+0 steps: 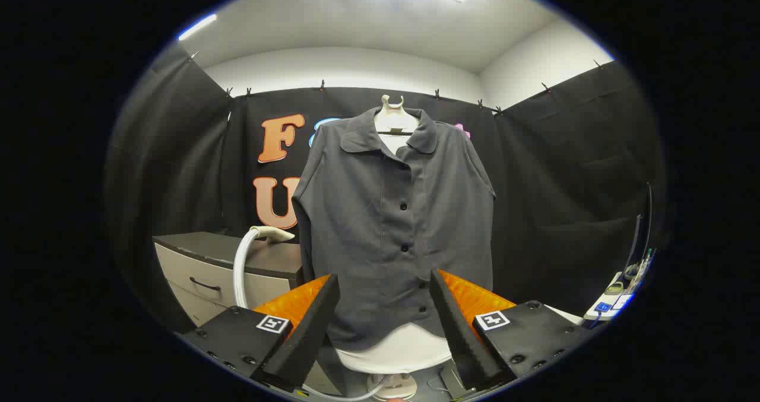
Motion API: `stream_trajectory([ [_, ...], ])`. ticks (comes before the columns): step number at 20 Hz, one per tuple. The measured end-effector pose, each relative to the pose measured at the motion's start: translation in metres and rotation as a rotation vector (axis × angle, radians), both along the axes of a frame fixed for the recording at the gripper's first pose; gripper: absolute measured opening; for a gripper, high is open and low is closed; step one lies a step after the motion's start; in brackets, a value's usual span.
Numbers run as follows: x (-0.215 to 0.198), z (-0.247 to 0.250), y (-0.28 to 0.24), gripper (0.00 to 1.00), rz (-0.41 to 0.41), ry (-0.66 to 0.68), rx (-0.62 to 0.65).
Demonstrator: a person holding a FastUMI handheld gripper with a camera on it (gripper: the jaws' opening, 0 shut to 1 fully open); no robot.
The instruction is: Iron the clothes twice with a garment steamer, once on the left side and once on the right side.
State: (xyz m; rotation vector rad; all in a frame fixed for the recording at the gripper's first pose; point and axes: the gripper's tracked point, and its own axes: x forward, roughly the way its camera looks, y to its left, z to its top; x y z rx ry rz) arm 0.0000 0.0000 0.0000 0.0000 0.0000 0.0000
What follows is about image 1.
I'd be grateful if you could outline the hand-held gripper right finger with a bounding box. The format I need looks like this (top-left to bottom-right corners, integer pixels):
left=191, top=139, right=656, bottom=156
left=429, top=270, right=594, bottom=391

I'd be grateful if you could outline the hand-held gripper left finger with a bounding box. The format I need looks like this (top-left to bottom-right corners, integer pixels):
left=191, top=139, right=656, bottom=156
left=181, top=273, right=341, bottom=392

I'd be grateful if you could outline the white garment steamer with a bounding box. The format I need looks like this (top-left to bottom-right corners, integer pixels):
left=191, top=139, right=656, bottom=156
left=233, top=226, right=392, bottom=402

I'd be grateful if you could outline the grey button-up shirt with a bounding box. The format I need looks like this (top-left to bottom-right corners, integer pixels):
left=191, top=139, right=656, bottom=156
left=291, top=106, right=496, bottom=352

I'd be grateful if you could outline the white mannequin torso stand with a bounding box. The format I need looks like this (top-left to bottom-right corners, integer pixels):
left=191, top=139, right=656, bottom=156
left=334, top=94, right=455, bottom=400

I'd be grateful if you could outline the grey drawer cabinet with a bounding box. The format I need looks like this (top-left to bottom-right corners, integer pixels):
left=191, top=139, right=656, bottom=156
left=153, top=232, right=306, bottom=330

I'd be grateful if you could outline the small ceiling light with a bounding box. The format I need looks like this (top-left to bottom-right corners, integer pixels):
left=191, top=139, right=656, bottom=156
left=177, top=14, right=218, bottom=42

